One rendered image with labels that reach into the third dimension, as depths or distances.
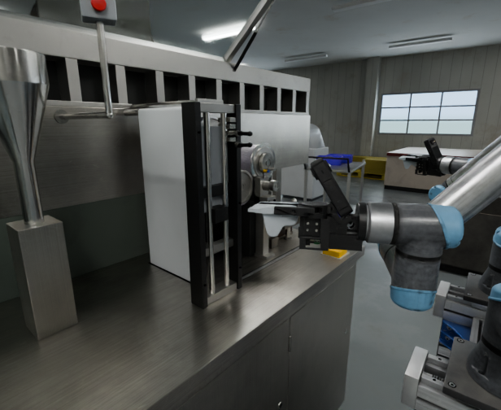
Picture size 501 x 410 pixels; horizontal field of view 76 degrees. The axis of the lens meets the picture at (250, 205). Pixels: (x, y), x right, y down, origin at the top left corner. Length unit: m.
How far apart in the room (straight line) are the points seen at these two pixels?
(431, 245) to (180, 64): 1.09
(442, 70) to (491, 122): 1.70
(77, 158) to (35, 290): 0.44
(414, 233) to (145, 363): 0.59
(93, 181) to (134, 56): 0.45
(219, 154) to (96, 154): 0.45
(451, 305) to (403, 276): 0.80
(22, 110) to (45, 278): 0.37
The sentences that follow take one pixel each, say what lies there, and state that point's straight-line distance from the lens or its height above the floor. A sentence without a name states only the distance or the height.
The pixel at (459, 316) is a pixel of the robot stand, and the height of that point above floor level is 0.71.
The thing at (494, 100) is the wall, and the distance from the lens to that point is 9.61.
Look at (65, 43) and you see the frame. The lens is 1.17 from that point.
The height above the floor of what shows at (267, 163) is 1.25.
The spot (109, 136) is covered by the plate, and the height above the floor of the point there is 1.35.
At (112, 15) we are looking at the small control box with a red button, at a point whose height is 1.62.
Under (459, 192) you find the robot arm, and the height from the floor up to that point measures 1.26.
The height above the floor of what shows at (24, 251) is 1.12.
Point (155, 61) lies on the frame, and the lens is 1.31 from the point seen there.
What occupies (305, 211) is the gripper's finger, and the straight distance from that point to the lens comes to 0.57.
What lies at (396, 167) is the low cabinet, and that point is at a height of 0.50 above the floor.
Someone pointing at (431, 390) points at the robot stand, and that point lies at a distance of 1.01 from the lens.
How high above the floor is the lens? 1.39
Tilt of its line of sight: 14 degrees down
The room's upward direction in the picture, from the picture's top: straight up
